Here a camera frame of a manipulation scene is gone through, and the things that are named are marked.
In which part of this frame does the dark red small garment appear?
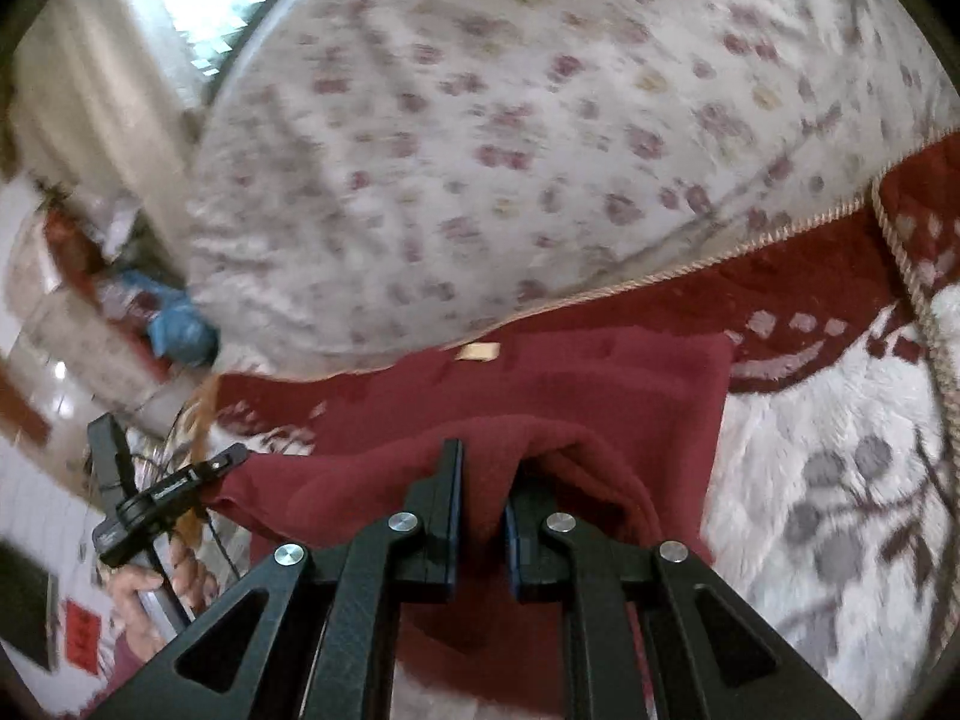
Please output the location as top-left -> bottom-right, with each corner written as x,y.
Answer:
205,327 -> 732,715

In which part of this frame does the person's left hand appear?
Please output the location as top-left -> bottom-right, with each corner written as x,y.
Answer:
106,535 -> 218,663

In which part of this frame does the blue plastic bag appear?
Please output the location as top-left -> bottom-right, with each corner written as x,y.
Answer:
122,270 -> 220,367

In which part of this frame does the red and white plush blanket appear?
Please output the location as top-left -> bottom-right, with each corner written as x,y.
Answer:
190,130 -> 960,720

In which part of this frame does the beige curtain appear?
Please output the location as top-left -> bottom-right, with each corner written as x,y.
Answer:
2,0 -> 203,270

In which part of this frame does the white floral bed sheet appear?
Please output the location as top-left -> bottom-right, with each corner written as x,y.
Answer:
190,0 -> 958,377

